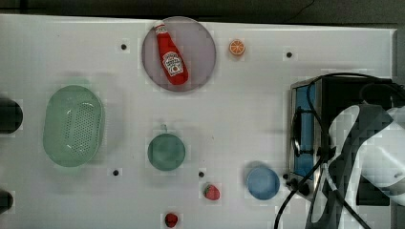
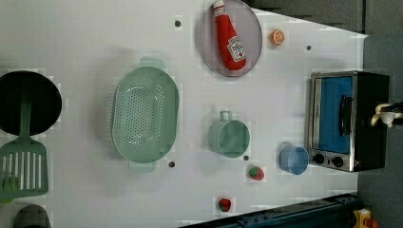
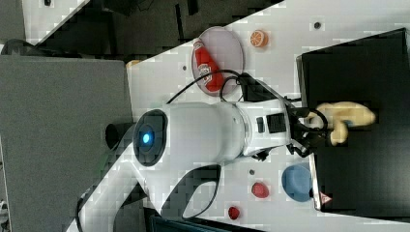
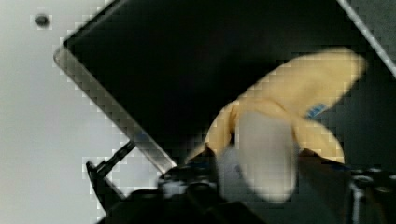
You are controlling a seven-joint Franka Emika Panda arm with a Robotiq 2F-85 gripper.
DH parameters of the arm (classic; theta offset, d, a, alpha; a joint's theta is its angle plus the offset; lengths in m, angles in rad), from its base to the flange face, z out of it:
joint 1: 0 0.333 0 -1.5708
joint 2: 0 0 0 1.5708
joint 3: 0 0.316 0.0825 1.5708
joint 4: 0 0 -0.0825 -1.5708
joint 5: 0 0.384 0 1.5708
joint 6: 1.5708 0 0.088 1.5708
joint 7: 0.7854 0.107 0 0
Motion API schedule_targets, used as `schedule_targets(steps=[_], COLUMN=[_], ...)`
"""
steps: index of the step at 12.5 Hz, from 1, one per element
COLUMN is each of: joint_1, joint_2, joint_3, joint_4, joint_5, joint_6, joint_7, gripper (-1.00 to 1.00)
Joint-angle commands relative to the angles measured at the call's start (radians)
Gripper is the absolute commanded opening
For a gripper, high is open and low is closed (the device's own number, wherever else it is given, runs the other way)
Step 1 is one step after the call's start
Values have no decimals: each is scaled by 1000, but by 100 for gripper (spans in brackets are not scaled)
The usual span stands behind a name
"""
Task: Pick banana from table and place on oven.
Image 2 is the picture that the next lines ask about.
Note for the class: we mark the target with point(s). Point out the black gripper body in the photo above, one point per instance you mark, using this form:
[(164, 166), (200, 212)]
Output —
[(396, 113)]

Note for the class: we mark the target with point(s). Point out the yellow plush peeled banana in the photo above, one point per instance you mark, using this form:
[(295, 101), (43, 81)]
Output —
[(382, 114)]

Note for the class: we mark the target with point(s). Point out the blue plastic cup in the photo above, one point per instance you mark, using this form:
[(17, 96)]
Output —
[(294, 159)]

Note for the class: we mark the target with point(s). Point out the yellow red toy object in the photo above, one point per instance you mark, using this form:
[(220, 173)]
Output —
[(364, 219)]

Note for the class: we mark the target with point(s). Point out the orange slice toy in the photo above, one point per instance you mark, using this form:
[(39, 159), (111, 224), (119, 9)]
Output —
[(277, 37)]

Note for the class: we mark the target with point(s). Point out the green plastic mug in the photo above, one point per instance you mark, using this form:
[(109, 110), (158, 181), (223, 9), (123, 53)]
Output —
[(228, 136)]

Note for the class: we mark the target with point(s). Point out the grey round plate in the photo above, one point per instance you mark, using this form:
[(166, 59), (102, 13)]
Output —
[(247, 26)]

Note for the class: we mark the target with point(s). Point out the red plush ketchup bottle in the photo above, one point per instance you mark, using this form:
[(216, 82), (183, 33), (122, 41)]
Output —
[(231, 49)]

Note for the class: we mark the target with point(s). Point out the small red strawberry toy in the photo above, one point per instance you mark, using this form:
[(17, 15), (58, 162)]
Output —
[(225, 204)]

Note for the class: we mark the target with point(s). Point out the green plastic colander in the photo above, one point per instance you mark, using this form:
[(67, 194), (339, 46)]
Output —
[(145, 115)]

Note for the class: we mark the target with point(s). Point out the black round pan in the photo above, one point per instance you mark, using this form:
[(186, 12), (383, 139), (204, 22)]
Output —
[(46, 101)]

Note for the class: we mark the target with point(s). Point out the green slotted spatula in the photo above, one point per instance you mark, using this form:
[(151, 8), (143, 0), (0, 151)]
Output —
[(24, 166)]

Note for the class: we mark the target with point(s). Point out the dark grey round object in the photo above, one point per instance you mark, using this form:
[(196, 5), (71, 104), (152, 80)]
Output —
[(32, 216)]

